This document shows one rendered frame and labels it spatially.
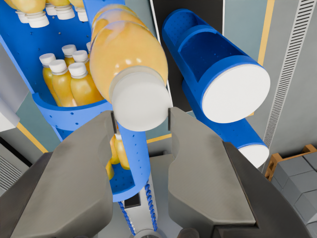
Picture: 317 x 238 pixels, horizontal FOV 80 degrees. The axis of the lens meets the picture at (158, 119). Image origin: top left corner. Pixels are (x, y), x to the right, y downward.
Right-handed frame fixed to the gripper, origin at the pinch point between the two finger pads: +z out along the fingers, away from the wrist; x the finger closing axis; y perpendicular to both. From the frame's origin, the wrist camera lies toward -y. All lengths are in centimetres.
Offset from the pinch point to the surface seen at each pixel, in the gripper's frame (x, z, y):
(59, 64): -21.6, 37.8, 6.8
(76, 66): -16.7, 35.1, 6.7
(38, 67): -31, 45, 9
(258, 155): 59, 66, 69
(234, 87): 33, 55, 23
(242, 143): 48, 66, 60
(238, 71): 32, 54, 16
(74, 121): -18.1, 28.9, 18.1
